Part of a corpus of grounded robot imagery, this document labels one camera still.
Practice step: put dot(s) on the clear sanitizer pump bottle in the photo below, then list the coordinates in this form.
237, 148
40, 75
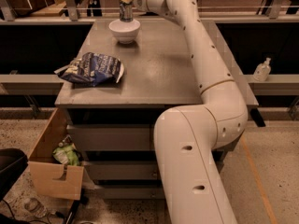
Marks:
262, 70

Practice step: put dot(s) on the redbull can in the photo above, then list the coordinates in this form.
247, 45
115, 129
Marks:
126, 13

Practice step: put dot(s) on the cardboard box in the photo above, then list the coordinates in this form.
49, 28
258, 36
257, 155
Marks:
51, 178

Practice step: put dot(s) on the top grey drawer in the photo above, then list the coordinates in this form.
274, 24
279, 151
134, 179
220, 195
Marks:
111, 137

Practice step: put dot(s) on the green snack bag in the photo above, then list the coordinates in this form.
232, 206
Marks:
66, 155

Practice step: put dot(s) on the blue chip bag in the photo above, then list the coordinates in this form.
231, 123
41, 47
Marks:
92, 69

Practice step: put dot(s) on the grey drawer cabinet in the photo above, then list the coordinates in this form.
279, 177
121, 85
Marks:
158, 76

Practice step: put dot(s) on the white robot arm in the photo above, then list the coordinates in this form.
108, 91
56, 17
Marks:
186, 135

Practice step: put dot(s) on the white bowl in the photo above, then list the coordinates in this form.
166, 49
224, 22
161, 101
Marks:
125, 32

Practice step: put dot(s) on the clear plastic bottle on floor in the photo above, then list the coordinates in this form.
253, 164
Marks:
35, 207

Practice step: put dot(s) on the bottom grey drawer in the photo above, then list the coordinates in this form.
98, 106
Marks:
130, 192

